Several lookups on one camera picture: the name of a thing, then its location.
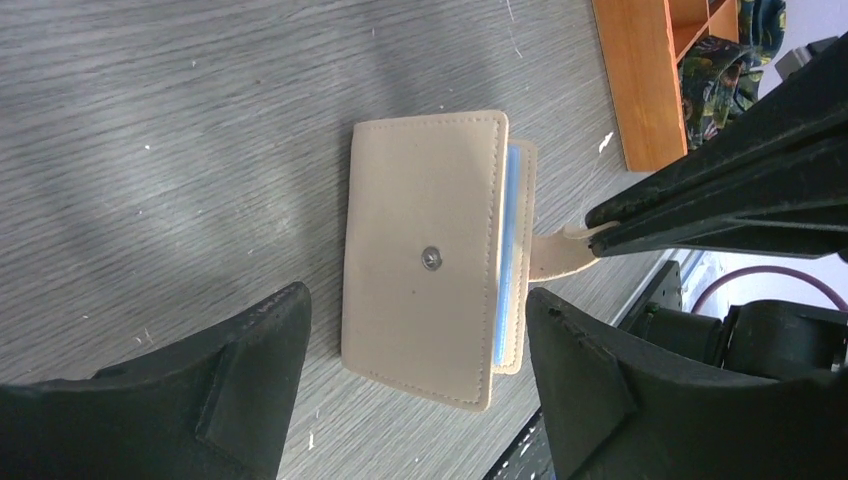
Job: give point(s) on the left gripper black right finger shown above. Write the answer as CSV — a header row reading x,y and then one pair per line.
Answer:
x,y
617,406

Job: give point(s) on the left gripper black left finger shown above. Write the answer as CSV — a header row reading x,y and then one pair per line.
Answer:
x,y
214,405

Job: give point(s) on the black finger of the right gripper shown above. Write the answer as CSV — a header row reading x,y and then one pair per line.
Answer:
x,y
772,183

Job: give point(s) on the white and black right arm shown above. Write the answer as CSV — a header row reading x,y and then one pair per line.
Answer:
x,y
778,339

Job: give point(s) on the dark patterned rolled tie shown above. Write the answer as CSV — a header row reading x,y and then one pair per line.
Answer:
x,y
720,78

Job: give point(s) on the orange compartment tray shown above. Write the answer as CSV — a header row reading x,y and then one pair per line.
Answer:
x,y
642,43

